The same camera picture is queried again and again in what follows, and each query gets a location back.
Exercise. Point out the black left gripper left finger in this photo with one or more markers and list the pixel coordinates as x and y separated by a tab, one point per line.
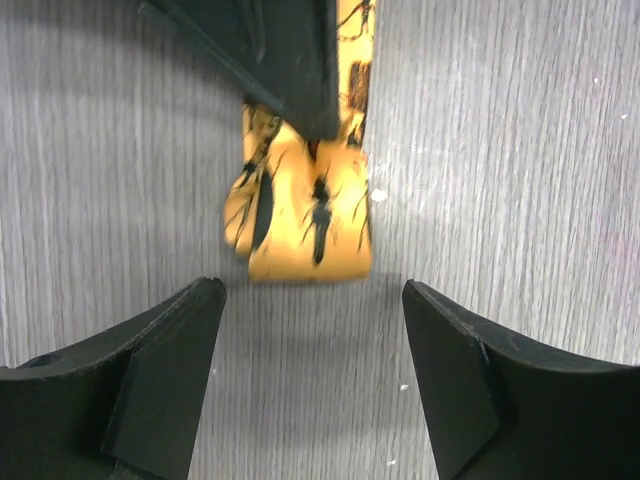
122	404

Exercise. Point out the yellow beetle print tie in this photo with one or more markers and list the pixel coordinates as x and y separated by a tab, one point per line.
299	210

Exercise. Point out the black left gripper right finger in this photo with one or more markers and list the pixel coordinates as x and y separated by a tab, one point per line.
500	405

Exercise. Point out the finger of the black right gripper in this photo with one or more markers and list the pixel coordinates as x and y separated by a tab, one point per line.
282	55

